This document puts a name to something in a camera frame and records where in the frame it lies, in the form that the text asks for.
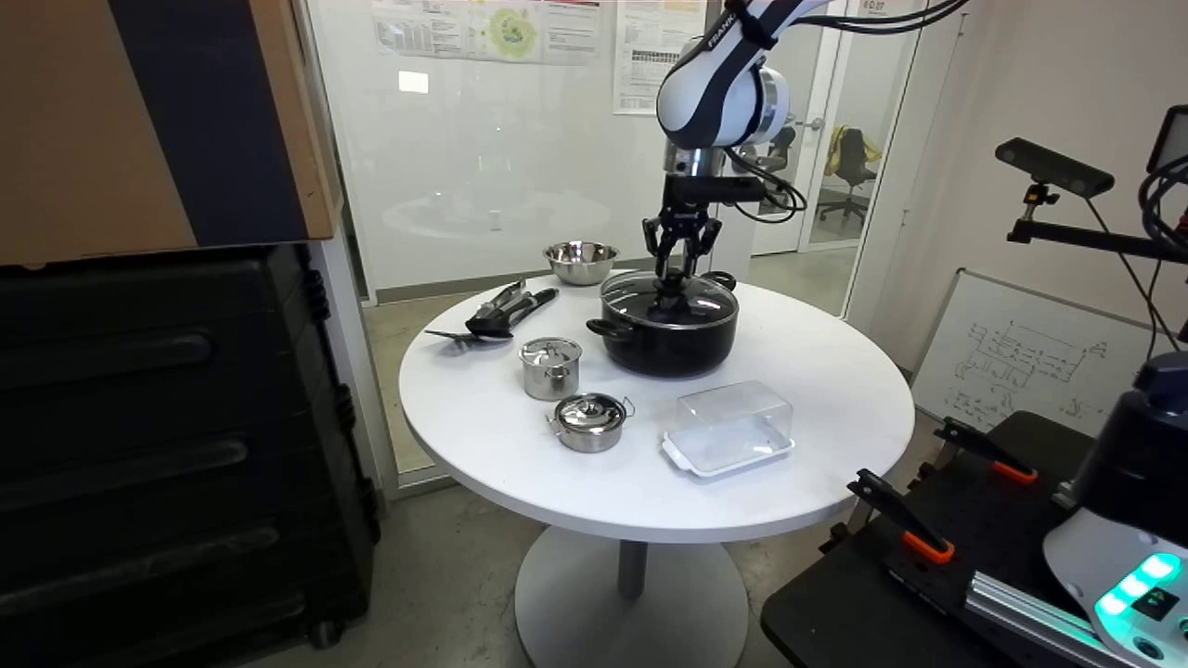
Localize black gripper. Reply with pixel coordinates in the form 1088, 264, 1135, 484
639, 175, 723, 295

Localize glass lid with black knob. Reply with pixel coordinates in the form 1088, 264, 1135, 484
596, 265, 742, 332

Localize large black pot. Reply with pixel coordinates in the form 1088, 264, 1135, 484
583, 265, 742, 382

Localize small steel pot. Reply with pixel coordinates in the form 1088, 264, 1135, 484
517, 332, 587, 404

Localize steel mixing bowl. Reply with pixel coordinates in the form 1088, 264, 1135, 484
541, 238, 621, 290

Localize clear plastic container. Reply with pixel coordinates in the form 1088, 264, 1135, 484
657, 379, 798, 482

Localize black kitchen tongs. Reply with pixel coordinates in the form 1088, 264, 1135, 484
462, 279, 564, 340

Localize shallow steel pan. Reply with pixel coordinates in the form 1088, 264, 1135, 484
541, 389, 639, 457

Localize office chair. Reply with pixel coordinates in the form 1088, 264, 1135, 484
820, 126, 885, 231

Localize white text poster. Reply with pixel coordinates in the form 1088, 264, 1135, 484
614, 0, 714, 123

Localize silver slotted spatula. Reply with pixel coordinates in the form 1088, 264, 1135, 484
422, 321, 511, 352

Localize poster with green circle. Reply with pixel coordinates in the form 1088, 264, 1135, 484
366, 0, 614, 68

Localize black clamp with orange tip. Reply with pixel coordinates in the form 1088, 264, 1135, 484
841, 462, 963, 570
928, 415, 1046, 492

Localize whiteboard with drawings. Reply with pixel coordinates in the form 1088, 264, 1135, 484
910, 265, 1173, 437

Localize black perforated workbench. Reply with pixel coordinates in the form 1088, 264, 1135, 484
757, 404, 1188, 668

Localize large black hard case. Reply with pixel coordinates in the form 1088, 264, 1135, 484
0, 242, 384, 654

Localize brown cardboard box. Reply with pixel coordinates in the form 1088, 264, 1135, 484
0, 0, 345, 274

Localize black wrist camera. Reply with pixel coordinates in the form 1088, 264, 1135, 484
710, 171, 780, 209

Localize white table pedestal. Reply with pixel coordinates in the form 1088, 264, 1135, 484
511, 523, 754, 668

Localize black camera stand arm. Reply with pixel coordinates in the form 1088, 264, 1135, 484
1001, 183, 1188, 265

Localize aluminium rail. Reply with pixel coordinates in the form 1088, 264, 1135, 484
963, 566, 1116, 668

